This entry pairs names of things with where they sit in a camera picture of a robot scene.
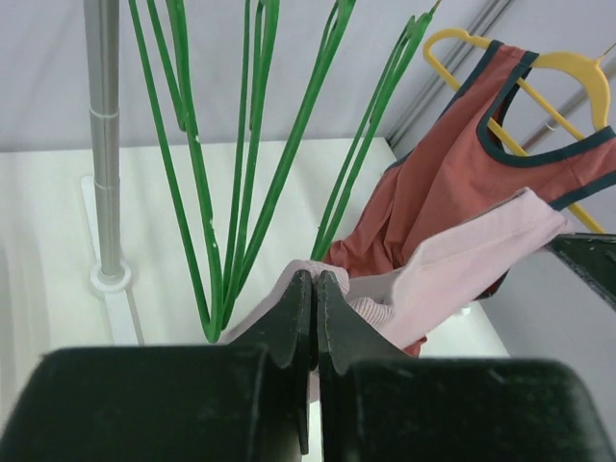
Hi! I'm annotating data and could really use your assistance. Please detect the green hanger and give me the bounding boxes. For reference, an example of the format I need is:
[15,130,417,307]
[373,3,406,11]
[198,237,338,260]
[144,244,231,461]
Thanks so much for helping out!
[128,1,223,344]
[310,1,440,260]
[218,0,357,333]
[147,0,198,141]

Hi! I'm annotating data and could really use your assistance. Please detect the pink tank top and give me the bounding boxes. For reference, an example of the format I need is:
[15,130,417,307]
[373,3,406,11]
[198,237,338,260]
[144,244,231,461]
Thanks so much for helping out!
[223,188,570,355]

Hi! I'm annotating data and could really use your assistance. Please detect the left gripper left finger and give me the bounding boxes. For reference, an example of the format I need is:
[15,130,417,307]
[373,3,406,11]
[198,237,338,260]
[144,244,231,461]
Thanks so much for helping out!
[230,270,313,455]

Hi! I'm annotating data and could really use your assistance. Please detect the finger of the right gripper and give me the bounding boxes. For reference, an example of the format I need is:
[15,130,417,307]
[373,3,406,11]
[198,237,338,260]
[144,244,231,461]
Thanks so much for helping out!
[548,233,616,310]

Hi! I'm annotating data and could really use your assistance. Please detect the white metal clothes rack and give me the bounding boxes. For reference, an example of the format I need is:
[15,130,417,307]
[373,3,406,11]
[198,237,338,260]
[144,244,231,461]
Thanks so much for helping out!
[81,1,140,346]

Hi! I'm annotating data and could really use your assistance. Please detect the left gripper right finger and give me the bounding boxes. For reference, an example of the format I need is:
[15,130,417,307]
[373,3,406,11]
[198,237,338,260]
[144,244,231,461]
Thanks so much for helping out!
[316,271,408,375]

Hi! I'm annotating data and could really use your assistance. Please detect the yellow hanger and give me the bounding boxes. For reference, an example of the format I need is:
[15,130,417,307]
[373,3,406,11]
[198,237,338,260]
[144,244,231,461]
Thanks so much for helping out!
[423,27,616,235]

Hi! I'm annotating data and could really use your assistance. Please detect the red tank top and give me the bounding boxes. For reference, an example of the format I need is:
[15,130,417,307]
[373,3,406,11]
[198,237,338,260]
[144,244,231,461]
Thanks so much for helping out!
[321,40,616,357]

